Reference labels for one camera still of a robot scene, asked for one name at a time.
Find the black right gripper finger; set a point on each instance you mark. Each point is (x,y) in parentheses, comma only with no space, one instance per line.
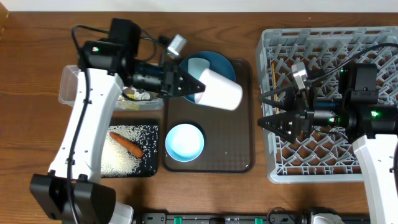
(282,98)
(287,125)

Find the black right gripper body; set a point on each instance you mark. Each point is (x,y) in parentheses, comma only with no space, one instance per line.
(311,118)

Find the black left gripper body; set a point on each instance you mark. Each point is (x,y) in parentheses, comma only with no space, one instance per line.
(155,79)

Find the light blue cup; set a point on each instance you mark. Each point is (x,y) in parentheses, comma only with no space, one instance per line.
(196,66)

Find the wooden chopstick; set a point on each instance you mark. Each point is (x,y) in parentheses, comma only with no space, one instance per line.
(273,77)
(276,99)

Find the pink cup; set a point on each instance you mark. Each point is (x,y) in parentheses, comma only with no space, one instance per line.
(220,92)

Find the green snack wrapper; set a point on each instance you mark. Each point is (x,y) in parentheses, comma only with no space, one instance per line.
(127,102)

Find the orange carrot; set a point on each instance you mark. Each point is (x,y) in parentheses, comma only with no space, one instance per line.
(127,144)

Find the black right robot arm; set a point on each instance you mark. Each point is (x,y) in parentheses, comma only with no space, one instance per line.
(369,127)

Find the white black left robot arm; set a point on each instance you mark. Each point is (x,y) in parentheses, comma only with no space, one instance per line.
(71,190)

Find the grey dishwasher rack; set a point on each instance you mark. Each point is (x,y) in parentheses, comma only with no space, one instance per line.
(322,157)

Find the clear plastic waste bin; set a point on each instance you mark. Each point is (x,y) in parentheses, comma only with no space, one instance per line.
(69,83)

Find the dark blue plate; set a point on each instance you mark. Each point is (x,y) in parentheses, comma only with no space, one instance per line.
(218,63)

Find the light blue bowl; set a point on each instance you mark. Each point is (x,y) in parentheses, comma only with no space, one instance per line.
(184,142)

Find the dark brown serving tray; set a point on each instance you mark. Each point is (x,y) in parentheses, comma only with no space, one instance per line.
(229,135)

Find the black tray with rice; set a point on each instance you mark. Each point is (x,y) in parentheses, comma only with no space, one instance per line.
(149,146)

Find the pile of white rice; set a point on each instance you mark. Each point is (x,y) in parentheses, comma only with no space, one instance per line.
(118,158)

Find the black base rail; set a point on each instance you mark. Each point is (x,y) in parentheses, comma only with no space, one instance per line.
(277,215)

